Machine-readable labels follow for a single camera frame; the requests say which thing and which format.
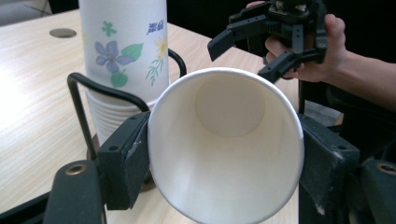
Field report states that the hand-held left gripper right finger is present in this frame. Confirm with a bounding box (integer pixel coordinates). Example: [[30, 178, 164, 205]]
[[297, 113, 361, 217]]

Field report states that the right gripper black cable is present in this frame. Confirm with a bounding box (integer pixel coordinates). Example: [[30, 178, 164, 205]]
[[298, 79, 306, 115]]

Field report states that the round grey table grommet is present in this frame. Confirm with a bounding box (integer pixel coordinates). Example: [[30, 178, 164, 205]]
[[49, 27, 78, 39]]

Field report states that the black wire cup holder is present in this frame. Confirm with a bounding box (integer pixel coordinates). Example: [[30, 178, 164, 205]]
[[66, 48, 188, 192]]

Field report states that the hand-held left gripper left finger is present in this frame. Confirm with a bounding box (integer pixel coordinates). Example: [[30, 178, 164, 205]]
[[97, 111, 152, 211]]

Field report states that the stack of floral paper cups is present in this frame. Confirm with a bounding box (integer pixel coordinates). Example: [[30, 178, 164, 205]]
[[78, 0, 171, 147]]

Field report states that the white paper cup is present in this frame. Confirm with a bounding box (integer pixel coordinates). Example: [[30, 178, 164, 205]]
[[147, 66, 305, 224]]

